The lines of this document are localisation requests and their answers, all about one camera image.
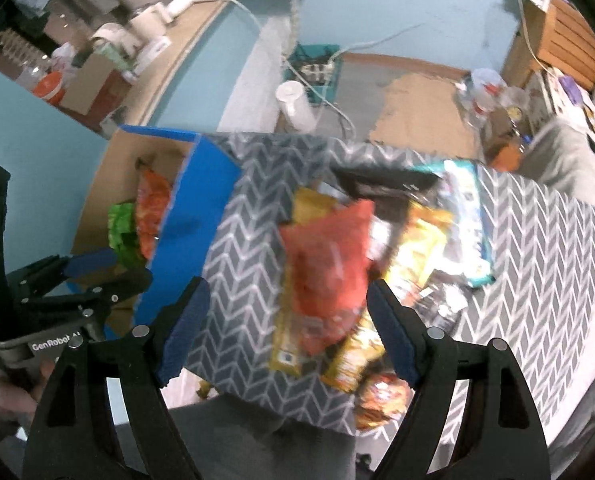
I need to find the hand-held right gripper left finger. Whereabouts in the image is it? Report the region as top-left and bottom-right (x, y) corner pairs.
(22, 276), (212, 480)

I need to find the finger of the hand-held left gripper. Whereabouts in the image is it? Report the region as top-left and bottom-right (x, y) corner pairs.
(8, 248), (120, 302)
(26, 266), (154, 320)

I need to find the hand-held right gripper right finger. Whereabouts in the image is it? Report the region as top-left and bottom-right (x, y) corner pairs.
(367, 279), (553, 480)

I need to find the red snack bag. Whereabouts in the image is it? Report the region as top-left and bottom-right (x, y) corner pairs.
(279, 200), (375, 347)

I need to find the blue cardboard box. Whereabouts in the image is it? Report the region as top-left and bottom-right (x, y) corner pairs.
(72, 125), (243, 341)

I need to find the teal snack packet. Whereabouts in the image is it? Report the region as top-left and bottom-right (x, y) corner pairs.
(412, 159), (496, 289)

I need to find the person's left hand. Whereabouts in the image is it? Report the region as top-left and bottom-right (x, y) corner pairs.
(0, 362), (54, 444)

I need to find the green snack bag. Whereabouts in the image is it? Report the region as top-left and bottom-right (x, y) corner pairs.
(108, 201), (144, 267)

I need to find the small dark silver packet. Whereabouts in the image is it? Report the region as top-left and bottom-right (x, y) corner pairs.
(402, 280), (471, 336)

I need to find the orange printed snack bag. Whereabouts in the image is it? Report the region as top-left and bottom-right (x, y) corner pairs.
(355, 372), (413, 431)

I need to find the long golden snack packet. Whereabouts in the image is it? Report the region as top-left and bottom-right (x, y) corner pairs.
(322, 202), (454, 394)

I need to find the black snack packet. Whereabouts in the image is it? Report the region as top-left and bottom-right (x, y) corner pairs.
(332, 167), (441, 222)

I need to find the grey chevron cloth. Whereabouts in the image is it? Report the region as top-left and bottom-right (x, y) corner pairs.
(185, 132), (595, 456)

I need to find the orange lidded container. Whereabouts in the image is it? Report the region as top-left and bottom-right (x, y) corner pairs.
(32, 71), (64, 107)

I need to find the brown cardboard box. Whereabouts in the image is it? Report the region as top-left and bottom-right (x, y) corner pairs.
(58, 52), (112, 117)

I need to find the orange drink bottle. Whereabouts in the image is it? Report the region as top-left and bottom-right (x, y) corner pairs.
(492, 135), (534, 172)

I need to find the brown cardboard sheet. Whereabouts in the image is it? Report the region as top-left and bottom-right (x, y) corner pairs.
(367, 72), (484, 162)

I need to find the wooden shelf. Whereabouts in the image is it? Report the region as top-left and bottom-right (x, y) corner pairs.
(98, 0), (229, 139)

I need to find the grey duvet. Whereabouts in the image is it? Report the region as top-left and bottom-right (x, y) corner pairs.
(520, 120), (595, 223)

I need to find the white paper roll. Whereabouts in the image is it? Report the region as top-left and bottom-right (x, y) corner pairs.
(130, 2), (167, 42)

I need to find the white electric kettle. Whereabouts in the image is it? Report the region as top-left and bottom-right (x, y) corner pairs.
(276, 80), (319, 134)

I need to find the teal plastic basket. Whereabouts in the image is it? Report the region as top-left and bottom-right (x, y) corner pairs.
(282, 44), (343, 107)

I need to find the white handheld appliance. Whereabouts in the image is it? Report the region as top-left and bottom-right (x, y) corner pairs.
(156, 0), (229, 24)

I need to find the wooden headboard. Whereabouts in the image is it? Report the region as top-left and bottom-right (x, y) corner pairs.
(502, 0), (595, 92)

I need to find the white cable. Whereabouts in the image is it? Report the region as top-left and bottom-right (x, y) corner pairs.
(516, 0), (559, 72)

